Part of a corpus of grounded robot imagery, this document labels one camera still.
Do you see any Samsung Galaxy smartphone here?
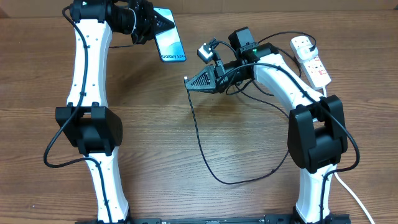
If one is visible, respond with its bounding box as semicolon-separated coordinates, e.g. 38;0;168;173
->
154;7;187;63

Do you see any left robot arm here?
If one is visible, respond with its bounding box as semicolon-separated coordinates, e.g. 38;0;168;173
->
44;1;175;223

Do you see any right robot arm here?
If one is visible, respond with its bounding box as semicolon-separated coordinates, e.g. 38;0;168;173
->
184;27;351;223

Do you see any white charger plug adapter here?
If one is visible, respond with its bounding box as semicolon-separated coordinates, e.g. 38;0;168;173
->
295;45;318;63

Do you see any white power strip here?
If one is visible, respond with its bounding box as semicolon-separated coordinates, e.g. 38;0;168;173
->
290;35;331;90

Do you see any white power strip cord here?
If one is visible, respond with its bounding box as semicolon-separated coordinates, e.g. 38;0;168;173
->
322;86;376;224

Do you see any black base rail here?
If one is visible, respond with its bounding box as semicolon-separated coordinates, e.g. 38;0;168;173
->
75;214;351;224

